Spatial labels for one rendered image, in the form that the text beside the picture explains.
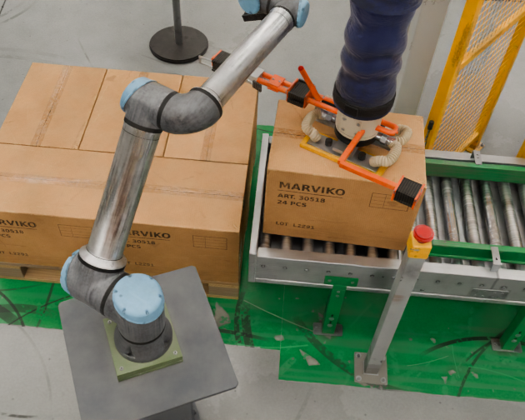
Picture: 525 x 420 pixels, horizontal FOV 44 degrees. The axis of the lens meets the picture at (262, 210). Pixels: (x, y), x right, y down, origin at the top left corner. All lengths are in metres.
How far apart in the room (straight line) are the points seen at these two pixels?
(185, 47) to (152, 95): 2.69
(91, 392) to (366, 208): 1.21
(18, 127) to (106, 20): 1.75
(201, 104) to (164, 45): 2.75
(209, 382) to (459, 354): 1.44
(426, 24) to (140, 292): 2.08
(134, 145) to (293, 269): 1.05
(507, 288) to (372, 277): 0.56
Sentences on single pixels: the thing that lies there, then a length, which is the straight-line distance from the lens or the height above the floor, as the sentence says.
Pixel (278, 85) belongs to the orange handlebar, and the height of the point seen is 1.09.
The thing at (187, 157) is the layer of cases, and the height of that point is 0.54.
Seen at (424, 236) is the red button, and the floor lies 1.04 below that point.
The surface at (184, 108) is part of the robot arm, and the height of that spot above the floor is 1.53.
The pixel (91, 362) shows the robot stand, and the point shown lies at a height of 0.75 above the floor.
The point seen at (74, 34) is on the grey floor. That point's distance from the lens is 4.77.
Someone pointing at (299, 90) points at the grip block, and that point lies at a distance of 2.53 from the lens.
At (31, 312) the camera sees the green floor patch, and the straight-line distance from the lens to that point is 3.29.
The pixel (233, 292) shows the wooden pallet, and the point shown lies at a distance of 3.13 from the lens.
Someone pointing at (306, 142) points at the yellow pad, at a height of 0.97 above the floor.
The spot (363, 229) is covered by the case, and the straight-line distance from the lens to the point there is 2.66.
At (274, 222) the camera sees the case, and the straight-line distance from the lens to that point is 2.66.
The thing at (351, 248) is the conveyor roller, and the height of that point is 0.55.
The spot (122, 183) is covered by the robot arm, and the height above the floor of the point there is 1.31.
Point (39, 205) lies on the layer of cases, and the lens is 2.94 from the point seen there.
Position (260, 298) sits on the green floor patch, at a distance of 3.19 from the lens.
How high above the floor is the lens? 2.73
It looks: 51 degrees down
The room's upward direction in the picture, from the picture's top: 4 degrees clockwise
